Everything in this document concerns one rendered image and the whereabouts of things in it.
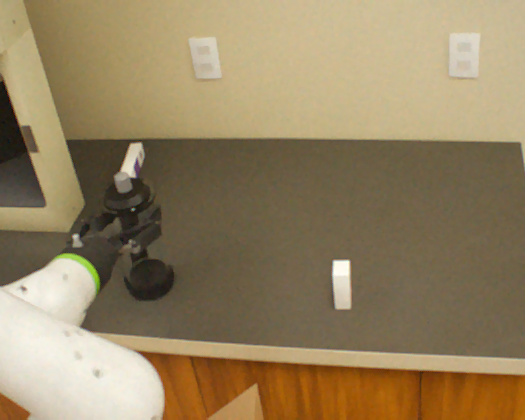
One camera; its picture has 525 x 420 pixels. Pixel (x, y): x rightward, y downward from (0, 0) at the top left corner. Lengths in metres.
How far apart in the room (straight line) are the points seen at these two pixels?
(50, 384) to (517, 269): 0.99
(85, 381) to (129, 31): 1.24
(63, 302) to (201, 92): 0.96
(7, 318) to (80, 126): 1.35
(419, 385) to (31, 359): 0.87
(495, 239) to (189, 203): 0.69
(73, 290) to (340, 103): 0.98
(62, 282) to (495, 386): 0.82
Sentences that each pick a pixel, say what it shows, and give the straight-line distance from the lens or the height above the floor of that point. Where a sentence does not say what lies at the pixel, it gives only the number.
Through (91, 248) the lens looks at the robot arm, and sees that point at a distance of 1.22.
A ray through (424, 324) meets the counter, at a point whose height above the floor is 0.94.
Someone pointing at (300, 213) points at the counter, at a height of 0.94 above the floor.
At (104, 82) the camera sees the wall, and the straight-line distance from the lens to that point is 2.01.
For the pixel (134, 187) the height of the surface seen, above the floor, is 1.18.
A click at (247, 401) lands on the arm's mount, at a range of 1.00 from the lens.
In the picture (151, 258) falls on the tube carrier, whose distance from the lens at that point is 1.45.
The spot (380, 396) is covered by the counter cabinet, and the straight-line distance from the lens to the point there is 1.49.
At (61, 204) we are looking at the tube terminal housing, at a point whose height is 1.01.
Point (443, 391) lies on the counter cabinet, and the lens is 1.47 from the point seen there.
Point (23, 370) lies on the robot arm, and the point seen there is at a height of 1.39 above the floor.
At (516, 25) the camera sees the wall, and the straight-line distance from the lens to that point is 1.78.
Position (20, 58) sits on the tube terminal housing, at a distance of 1.58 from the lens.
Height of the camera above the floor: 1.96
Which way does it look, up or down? 38 degrees down
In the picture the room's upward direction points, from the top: 9 degrees counter-clockwise
